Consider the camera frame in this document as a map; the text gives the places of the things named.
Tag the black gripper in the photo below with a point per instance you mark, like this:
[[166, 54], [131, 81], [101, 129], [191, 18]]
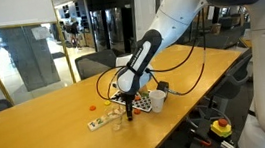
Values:
[[128, 98]]

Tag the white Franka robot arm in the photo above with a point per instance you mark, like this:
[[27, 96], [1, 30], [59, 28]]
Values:
[[172, 15]]

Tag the clear plastic cup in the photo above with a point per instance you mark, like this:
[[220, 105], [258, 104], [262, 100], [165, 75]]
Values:
[[116, 126]]

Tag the white paper cup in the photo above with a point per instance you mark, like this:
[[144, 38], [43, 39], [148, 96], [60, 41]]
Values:
[[157, 101]]

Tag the checkered calibration board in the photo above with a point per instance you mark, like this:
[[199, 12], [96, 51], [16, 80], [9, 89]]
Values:
[[144, 104]]

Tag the grey office chair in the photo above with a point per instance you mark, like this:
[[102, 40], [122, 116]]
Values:
[[94, 63]]

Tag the black display cabinet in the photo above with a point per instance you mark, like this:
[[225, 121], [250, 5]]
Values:
[[112, 26]]

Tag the yellow red emergency stop button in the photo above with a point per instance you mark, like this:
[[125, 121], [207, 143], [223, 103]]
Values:
[[221, 129]]

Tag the distant standing person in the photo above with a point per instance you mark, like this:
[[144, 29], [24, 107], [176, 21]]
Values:
[[74, 28]]

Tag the black armrest office chair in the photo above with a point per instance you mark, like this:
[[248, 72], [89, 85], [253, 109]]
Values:
[[233, 76]]

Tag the white paper sheet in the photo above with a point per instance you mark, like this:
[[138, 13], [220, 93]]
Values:
[[41, 32]]

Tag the yellow white floor sign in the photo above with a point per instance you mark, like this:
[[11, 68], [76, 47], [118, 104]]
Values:
[[246, 42]]

